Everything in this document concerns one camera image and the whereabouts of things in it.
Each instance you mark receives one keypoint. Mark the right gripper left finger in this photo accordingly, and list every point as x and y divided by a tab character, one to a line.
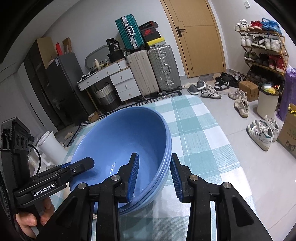
118	188

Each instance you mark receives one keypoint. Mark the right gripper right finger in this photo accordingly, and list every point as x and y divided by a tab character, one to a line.
194	190

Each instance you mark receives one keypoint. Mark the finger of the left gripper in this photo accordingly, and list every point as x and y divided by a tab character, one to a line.
70	170

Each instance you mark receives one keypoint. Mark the blue bowl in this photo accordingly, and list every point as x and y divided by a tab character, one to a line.
115	153
151	179
129	126

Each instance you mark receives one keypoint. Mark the person left hand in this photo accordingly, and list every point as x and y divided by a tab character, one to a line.
27	220

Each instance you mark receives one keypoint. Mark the white electric kettle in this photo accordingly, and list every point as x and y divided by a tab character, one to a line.
51	151

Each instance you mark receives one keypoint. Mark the teal plaid tablecloth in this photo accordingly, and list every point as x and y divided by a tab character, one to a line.
200	144

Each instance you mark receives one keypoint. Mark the black refrigerator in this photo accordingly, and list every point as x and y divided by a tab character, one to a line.
54	79

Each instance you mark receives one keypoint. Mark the woven laundry basket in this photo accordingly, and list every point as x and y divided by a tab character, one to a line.
106	97

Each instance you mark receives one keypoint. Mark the white sneaker pair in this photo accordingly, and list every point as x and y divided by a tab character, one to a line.
264	132

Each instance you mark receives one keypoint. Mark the grey white sneaker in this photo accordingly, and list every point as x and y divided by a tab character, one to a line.
242	106

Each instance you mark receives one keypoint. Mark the large cardboard box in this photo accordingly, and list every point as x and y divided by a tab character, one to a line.
288	132

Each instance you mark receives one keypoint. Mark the white drawer desk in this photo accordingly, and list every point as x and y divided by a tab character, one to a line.
121	77

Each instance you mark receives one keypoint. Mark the white trash bin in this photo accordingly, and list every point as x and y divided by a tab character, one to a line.
267	100

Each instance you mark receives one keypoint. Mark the small cardboard box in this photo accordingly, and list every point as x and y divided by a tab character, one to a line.
251	90

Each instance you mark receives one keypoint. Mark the beige suitcase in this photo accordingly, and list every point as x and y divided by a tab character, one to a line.
143	73

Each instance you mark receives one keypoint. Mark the silver suitcase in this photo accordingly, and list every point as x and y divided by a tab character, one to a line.
165	68

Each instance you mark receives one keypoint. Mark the purple bag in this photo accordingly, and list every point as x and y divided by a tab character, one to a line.
288	95

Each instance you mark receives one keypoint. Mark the yellow black shoebox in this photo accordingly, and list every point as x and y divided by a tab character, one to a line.
156	42

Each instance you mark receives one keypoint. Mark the teal suitcase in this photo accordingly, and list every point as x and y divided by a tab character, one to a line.
130	33

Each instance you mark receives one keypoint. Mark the wooden shoe rack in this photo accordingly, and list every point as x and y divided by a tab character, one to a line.
264	48

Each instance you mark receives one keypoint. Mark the black red shoebox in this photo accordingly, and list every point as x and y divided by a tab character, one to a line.
148	28

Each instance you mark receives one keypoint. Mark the wooden door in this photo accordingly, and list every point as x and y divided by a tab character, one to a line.
197	36

